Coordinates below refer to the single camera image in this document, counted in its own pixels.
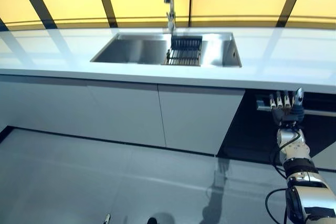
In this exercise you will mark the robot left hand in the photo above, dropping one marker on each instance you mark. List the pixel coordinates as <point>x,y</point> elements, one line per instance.
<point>106,219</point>

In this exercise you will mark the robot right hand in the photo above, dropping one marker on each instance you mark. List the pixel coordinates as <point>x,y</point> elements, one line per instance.
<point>287,111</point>

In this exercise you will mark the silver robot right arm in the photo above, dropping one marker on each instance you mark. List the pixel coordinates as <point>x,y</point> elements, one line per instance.
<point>302,171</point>

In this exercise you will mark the black built-in dishwasher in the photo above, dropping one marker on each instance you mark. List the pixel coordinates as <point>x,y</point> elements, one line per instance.
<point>249,134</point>

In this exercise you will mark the black robot left foot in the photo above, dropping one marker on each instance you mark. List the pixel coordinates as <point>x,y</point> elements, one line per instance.
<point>152,221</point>

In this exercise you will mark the white cabinet door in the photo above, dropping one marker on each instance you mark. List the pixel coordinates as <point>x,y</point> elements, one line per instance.
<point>197,119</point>
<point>324,159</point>
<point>44,103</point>
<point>126,113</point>

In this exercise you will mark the black sink drying rack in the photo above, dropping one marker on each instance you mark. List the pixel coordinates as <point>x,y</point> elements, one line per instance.
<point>185,51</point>

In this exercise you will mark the chrome pull-down kitchen faucet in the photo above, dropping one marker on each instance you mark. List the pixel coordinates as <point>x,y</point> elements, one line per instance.
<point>170,3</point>

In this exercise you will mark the stainless steel sink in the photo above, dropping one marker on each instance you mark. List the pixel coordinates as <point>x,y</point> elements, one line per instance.
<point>131,49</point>

